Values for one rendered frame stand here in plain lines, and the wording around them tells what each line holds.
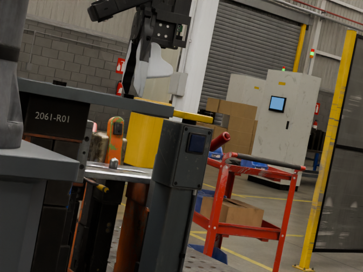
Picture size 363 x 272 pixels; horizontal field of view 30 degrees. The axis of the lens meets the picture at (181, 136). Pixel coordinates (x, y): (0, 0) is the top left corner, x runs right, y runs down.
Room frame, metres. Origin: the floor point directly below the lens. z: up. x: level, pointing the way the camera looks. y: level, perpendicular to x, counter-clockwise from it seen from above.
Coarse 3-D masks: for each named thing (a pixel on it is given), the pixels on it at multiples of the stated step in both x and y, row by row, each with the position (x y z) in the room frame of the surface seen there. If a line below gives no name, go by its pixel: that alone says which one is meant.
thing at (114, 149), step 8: (112, 120) 1.64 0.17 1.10; (120, 120) 1.66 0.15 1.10; (112, 128) 1.64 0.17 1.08; (120, 128) 1.65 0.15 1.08; (112, 136) 1.64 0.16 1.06; (120, 136) 1.65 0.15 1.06; (112, 144) 1.64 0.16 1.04; (120, 144) 1.65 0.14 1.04; (112, 152) 1.64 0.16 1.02; (120, 152) 1.65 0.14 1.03; (120, 160) 1.64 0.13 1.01
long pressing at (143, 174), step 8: (88, 168) 1.42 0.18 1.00; (96, 168) 1.45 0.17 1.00; (104, 168) 1.47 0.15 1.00; (120, 168) 1.53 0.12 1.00; (128, 168) 1.56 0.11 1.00; (136, 168) 1.59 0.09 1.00; (144, 168) 1.62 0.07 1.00; (88, 176) 1.37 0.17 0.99; (96, 176) 1.38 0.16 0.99; (104, 176) 1.39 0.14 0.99; (112, 176) 1.40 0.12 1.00; (120, 176) 1.41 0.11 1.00; (128, 176) 1.42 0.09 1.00; (136, 176) 1.43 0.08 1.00; (144, 176) 1.45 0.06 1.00
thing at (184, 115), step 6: (174, 114) 1.19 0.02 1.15; (180, 114) 1.17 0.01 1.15; (186, 114) 1.16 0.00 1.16; (192, 114) 1.17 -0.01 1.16; (198, 114) 1.18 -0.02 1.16; (186, 120) 1.19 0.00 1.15; (192, 120) 1.19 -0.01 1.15; (198, 120) 1.18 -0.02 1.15; (204, 120) 1.18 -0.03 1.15; (210, 120) 1.19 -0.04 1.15
